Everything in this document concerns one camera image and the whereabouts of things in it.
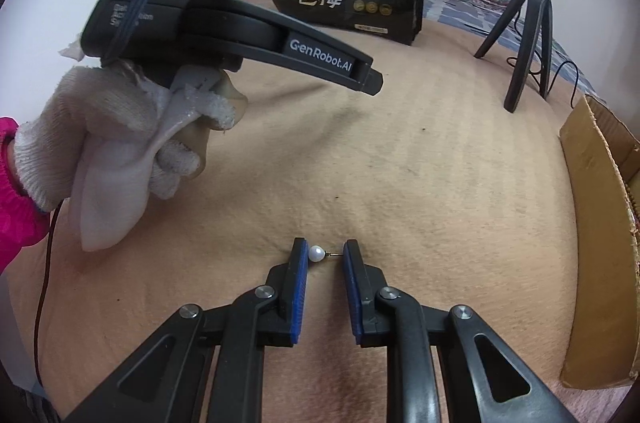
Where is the blue patterned bed sheet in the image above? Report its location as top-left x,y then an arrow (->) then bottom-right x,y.
423,0 -> 597,96

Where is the pink sleeve forearm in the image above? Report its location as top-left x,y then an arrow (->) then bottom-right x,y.
0,117 -> 50,271

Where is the black camera tripod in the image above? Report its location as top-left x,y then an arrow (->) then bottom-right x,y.
474,0 -> 552,113

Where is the white pearl earring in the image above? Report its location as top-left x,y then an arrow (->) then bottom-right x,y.
307,245 -> 342,263

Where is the brown cardboard box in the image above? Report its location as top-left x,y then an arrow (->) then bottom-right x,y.
560,96 -> 639,389

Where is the left hand white glove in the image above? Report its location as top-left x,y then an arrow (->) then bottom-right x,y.
9,61 -> 247,252

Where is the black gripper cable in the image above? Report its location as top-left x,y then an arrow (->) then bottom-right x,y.
32,200 -> 72,399

